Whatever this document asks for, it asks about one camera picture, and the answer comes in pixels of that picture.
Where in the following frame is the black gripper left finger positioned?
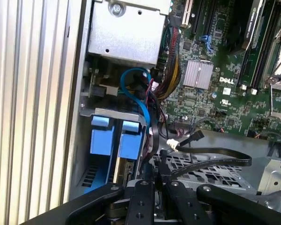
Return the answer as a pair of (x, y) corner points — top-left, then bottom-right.
(21, 163), (155, 225)

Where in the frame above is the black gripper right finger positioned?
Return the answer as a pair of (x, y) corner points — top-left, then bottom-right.
(160, 164), (281, 225)

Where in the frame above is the hard disk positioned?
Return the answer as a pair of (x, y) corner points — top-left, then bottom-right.
(116, 120), (142, 186)

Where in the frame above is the empty blue disk carrier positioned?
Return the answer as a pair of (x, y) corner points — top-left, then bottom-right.
(90, 116), (115, 195)

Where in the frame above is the metal disk bay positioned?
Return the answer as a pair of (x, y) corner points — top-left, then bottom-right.
(79, 107), (150, 195)

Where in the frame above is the black RAM slot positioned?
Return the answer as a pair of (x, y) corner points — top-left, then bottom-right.
(236, 44), (260, 91)
(248, 30), (276, 94)

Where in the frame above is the black expansion slot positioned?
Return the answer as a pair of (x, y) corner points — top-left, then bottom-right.
(192, 0), (206, 36)
(205, 0), (222, 38)

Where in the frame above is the white expansion slot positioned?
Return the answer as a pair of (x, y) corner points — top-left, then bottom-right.
(180, 0), (194, 27)

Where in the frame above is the perforated metal drive cage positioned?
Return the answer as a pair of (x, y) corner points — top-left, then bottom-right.
(152, 152), (257, 195)

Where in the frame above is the green motherboard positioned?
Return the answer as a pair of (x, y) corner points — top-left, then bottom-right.
(154, 0), (281, 146)

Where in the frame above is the black open PC case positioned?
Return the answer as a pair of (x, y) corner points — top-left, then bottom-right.
(60, 0), (281, 225)

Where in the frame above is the silver chipset heatsink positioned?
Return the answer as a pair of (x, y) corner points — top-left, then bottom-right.
(183, 60), (214, 90)

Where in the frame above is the thin metal locking lever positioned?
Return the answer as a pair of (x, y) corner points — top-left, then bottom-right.
(268, 81), (274, 112)

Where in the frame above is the blue board connector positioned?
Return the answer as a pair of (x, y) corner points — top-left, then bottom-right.
(202, 34), (213, 54)

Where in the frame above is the silver power supply box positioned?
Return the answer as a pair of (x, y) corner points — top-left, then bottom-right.
(88, 0), (167, 68)

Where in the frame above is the black graphics card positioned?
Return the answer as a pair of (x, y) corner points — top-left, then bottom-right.
(226, 0), (266, 57)

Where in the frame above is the black wire with white plug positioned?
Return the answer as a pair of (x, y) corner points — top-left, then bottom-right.
(166, 130), (204, 153)

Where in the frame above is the blue wire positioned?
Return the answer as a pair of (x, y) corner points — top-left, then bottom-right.
(120, 67), (153, 127)

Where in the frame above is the silver metal drive bracket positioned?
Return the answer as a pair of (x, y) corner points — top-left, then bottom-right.
(257, 157), (281, 207)

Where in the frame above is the coloured power wire bundle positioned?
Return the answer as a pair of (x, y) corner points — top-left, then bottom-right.
(152, 24), (181, 101)

